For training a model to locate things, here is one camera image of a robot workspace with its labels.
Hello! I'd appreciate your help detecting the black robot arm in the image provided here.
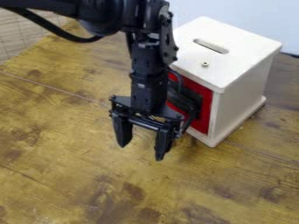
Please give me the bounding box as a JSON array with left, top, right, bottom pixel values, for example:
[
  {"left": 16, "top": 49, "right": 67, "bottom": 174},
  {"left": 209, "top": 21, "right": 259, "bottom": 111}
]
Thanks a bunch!
[{"left": 0, "top": 0, "right": 183, "bottom": 161}]

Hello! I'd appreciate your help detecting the black drawer handle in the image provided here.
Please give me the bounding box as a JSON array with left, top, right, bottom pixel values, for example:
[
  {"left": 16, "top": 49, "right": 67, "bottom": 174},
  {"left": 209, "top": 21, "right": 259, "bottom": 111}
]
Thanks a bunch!
[{"left": 167, "top": 84, "right": 205, "bottom": 135}]

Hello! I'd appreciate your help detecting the red drawer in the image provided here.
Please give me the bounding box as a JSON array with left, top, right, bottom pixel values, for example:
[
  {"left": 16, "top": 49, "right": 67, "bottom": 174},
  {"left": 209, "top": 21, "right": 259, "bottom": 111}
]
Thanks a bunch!
[{"left": 167, "top": 73, "right": 214, "bottom": 135}]

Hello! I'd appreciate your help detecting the white wooden cabinet box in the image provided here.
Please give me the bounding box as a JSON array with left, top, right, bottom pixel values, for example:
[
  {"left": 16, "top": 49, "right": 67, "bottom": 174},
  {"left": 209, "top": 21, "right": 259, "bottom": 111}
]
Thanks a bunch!
[{"left": 173, "top": 17, "right": 282, "bottom": 147}]

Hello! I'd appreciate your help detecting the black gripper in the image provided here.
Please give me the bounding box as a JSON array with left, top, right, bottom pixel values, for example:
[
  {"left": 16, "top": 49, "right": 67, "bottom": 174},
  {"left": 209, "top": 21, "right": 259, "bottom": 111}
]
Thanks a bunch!
[{"left": 110, "top": 95, "right": 183, "bottom": 161}]

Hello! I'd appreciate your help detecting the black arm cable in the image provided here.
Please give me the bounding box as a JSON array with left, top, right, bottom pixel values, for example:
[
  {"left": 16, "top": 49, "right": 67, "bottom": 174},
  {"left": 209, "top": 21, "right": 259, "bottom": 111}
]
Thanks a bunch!
[{"left": 167, "top": 69, "right": 185, "bottom": 93}]

